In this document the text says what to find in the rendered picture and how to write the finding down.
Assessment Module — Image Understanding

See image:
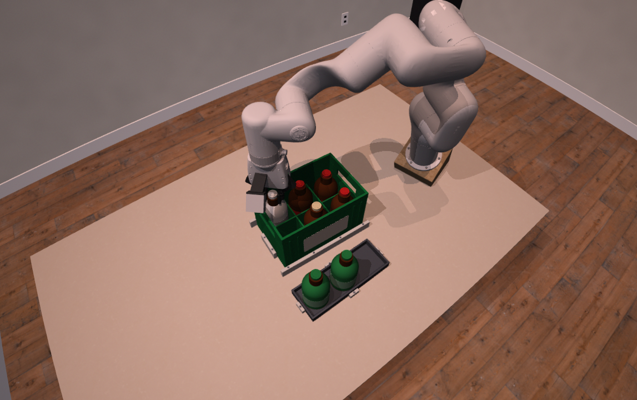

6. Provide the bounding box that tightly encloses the brown bottle with red cap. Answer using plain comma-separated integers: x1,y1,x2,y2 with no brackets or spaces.
314,169,338,202
330,187,354,211
288,180,313,215

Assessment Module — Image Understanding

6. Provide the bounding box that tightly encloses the green bottle with white label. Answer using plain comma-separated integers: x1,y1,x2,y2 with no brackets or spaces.
302,269,330,309
330,249,359,291

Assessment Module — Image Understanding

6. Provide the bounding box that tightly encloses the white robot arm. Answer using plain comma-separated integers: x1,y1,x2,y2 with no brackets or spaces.
242,0,486,171

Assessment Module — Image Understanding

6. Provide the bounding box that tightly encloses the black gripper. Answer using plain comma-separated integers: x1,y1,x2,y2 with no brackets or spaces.
245,153,296,204

